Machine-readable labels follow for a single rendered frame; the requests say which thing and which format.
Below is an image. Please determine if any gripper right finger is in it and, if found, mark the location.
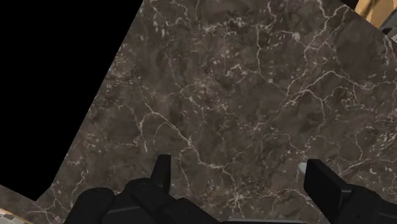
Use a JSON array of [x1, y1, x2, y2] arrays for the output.
[[303, 158, 397, 224]]

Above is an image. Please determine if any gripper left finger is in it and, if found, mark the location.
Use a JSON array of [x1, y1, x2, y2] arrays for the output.
[[63, 154, 221, 224]]

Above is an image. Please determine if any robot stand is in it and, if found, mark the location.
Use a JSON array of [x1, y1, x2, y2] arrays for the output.
[[0, 0, 144, 201]]

